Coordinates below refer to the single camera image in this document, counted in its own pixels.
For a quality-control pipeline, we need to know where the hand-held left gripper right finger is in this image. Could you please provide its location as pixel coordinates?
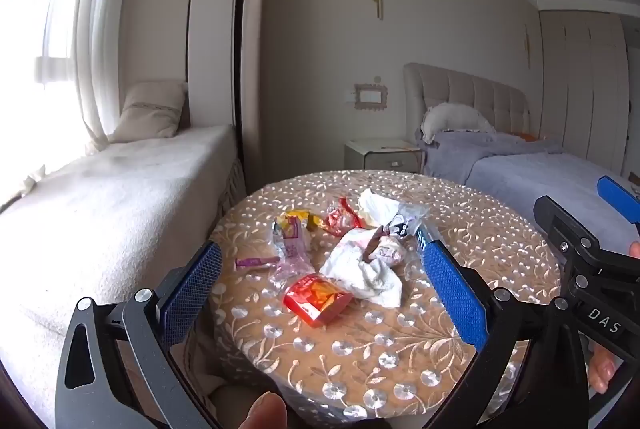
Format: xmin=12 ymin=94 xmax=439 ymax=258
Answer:
xmin=420 ymin=239 xmax=591 ymax=429

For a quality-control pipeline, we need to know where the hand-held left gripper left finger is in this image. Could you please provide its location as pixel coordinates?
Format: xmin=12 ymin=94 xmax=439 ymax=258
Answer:
xmin=55 ymin=240 xmax=223 ymax=429

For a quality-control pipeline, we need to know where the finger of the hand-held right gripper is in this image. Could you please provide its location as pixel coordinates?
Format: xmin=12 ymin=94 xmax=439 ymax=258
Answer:
xmin=533 ymin=195 xmax=613 ymax=275
xmin=597 ymin=176 xmax=640 ymax=226

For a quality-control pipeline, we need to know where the person's right hand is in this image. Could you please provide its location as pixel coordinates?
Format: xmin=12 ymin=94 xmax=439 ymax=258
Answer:
xmin=586 ymin=343 xmax=632 ymax=396

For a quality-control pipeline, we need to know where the person's left hand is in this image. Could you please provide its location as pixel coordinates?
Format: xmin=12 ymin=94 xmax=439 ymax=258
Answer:
xmin=235 ymin=391 xmax=288 ymax=429

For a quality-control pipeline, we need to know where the purple candy wrapper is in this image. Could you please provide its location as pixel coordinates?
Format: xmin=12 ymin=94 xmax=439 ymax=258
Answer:
xmin=235 ymin=255 xmax=281 ymax=269

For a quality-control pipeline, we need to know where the white crumpled paper towel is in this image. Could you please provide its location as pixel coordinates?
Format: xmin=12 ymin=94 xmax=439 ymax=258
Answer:
xmin=319 ymin=239 xmax=403 ymax=309

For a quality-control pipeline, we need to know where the clear bag with black print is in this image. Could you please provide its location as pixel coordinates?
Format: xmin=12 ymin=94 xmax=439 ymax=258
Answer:
xmin=382 ymin=202 xmax=441 ymax=255

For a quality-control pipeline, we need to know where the round patterned table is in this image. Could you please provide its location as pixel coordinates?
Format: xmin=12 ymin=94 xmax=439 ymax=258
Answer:
xmin=209 ymin=169 xmax=563 ymax=429

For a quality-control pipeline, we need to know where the clear crumpled plastic wrapper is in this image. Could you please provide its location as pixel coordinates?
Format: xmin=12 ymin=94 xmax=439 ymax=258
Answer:
xmin=270 ymin=216 xmax=313 ymax=285

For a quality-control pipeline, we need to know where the cream crumpled tissue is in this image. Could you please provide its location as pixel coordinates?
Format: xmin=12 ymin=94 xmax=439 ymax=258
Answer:
xmin=356 ymin=188 xmax=401 ymax=230

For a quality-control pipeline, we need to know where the beige wardrobe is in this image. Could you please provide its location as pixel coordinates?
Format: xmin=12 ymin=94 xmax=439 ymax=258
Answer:
xmin=539 ymin=9 xmax=632 ymax=177

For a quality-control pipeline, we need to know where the red snack packet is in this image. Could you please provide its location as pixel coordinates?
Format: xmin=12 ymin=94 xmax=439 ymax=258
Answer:
xmin=282 ymin=273 xmax=353 ymax=329

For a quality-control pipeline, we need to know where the red and clear wrapper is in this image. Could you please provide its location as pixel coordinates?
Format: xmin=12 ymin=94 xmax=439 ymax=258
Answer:
xmin=322 ymin=196 xmax=366 ymax=237

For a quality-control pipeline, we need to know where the yellow snack wrapper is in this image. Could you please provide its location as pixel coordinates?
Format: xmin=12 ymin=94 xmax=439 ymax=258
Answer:
xmin=277 ymin=208 xmax=325 ymax=232

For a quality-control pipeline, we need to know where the white bed pillow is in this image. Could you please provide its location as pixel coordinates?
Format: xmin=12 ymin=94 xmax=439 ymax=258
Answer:
xmin=420 ymin=103 xmax=496 ymax=144

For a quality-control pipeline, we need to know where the white nightstand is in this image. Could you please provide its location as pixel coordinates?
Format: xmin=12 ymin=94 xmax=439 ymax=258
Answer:
xmin=344 ymin=138 xmax=423 ymax=172

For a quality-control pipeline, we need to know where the beige padded headboard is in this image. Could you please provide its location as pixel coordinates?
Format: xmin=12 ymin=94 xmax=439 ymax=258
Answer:
xmin=403 ymin=62 xmax=532 ymax=145

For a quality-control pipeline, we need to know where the beige cushion pillow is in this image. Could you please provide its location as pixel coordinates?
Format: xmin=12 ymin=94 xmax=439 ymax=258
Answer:
xmin=107 ymin=80 xmax=188 ymax=144

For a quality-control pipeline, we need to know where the sheer white curtain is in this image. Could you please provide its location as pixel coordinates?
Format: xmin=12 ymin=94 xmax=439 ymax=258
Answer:
xmin=0 ymin=0 xmax=138 ymax=210

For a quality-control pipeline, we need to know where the framed wall light switch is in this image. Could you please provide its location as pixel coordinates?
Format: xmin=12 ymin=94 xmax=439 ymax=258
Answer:
xmin=354 ymin=80 xmax=390 ymax=111

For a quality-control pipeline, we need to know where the dark vertical door frame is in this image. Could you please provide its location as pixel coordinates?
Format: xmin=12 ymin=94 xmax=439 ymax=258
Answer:
xmin=235 ymin=0 xmax=257 ymax=190

